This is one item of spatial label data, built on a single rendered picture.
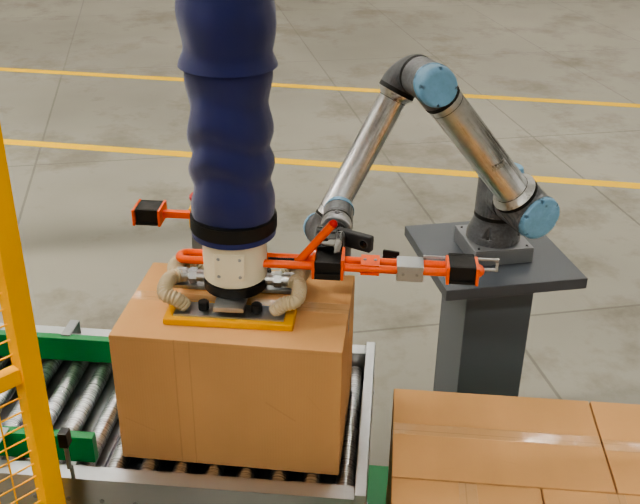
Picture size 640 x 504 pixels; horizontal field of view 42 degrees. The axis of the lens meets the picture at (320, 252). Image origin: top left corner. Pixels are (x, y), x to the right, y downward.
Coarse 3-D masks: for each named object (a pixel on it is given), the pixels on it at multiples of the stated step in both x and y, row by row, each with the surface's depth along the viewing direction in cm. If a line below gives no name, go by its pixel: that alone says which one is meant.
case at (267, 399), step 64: (128, 320) 219; (320, 320) 221; (128, 384) 220; (192, 384) 217; (256, 384) 215; (320, 384) 213; (128, 448) 230; (192, 448) 227; (256, 448) 225; (320, 448) 222
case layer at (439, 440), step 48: (432, 432) 243; (480, 432) 243; (528, 432) 244; (576, 432) 244; (624, 432) 244; (432, 480) 226; (480, 480) 226; (528, 480) 226; (576, 480) 226; (624, 480) 226
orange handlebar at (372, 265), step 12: (168, 216) 247; (180, 216) 247; (180, 252) 224; (192, 252) 225; (264, 264) 220; (276, 264) 220; (288, 264) 220; (300, 264) 220; (348, 264) 219; (360, 264) 219; (372, 264) 218; (384, 264) 222; (396, 264) 222; (432, 264) 221; (444, 264) 221; (480, 264) 221; (480, 276) 218
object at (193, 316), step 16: (192, 304) 222; (208, 304) 219; (256, 304) 218; (176, 320) 217; (192, 320) 217; (208, 320) 216; (224, 320) 217; (240, 320) 217; (256, 320) 217; (272, 320) 216; (288, 320) 217
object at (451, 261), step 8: (448, 256) 221; (456, 256) 221; (464, 256) 221; (472, 256) 221; (448, 264) 217; (456, 264) 217; (464, 264) 217; (472, 264) 217; (448, 272) 216; (456, 272) 217; (464, 272) 217; (472, 272) 217; (448, 280) 217; (456, 280) 218; (464, 280) 218; (472, 280) 218
